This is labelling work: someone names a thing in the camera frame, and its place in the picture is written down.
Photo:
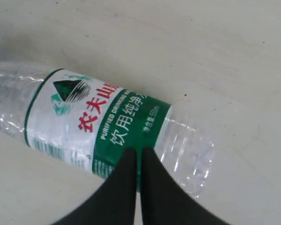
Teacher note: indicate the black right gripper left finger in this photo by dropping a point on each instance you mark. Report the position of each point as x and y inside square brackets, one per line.
[115, 200]

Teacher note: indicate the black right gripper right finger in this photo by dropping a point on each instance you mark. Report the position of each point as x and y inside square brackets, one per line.
[163, 202]

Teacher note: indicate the clear plastic bottle green label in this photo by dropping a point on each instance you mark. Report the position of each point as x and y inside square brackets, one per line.
[88, 123]

